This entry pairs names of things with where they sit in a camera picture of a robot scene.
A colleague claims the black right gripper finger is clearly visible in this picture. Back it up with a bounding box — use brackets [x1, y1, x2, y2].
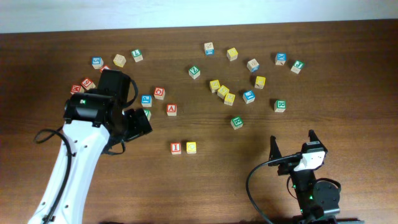
[307, 129, 323, 146]
[269, 136, 282, 161]

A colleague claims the red A letter block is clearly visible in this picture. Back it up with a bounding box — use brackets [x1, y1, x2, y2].
[166, 104, 177, 116]

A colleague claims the red I letter block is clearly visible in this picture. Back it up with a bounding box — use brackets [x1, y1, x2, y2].
[170, 142, 182, 155]

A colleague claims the green R letter block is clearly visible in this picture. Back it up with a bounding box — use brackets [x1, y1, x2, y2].
[231, 116, 244, 130]

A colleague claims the yellow C letter block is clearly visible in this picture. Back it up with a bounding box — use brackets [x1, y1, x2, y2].
[186, 142, 197, 154]

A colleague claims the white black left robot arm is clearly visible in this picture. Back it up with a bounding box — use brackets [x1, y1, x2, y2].
[29, 70, 152, 223]

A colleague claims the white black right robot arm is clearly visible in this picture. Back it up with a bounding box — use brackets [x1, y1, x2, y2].
[269, 129, 364, 223]

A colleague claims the green V letter block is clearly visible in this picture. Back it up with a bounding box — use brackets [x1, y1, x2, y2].
[144, 109, 152, 121]

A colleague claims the blue P letter block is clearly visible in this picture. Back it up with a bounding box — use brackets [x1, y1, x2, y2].
[141, 95, 152, 108]

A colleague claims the red Q letter block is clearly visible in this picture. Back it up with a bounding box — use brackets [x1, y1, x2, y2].
[154, 87, 165, 100]

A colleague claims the green R block right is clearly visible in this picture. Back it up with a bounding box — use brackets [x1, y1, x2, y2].
[274, 100, 286, 113]

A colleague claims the blue I letter block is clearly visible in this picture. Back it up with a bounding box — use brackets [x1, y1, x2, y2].
[243, 90, 256, 104]

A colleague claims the red 6 number block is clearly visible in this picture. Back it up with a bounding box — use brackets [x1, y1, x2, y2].
[80, 78, 96, 91]

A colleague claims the red A block upper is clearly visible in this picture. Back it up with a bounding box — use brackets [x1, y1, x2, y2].
[100, 65, 111, 73]

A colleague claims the plain wood yellow block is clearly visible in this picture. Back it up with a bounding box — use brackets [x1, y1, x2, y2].
[113, 54, 126, 68]

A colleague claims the green L letter block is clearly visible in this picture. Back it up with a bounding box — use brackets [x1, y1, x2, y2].
[131, 49, 144, 62]

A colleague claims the yellow E letter block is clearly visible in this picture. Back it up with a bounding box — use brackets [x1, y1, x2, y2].
[224, 93, 236, 106]

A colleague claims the red M letter block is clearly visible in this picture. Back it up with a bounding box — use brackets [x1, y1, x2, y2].
[70, 85, 85, 95]

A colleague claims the green J letter block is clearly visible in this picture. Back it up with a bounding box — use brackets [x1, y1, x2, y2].
[290, 60, 305, 74]

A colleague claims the yellow block right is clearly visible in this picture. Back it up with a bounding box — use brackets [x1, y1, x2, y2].
[254, 76, 266, 89]

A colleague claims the blue 5 number block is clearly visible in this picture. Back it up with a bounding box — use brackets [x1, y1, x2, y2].
[91, 57, 104, 70]

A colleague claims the green Z letter block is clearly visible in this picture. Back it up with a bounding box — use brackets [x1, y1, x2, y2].
[188, 66, 200, 79]

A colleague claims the yellow M letter block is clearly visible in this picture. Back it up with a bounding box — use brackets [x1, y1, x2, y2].
[217, 85, 229, 99]

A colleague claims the blue K letter block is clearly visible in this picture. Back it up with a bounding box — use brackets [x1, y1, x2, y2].
[275, 52, 287, 65]

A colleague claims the yellow S letter block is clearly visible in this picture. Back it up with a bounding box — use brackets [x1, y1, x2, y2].
[210, 80, 221, 93]

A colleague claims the wood block blue D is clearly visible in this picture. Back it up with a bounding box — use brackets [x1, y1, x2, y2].
[247, 59, 259, 72]

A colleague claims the blue sided wood block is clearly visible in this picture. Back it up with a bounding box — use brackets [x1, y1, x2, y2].
[204, 42, 215, 55]

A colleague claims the yellow block top centre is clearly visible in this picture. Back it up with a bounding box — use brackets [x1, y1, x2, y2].
[226, 47, 238, 61]

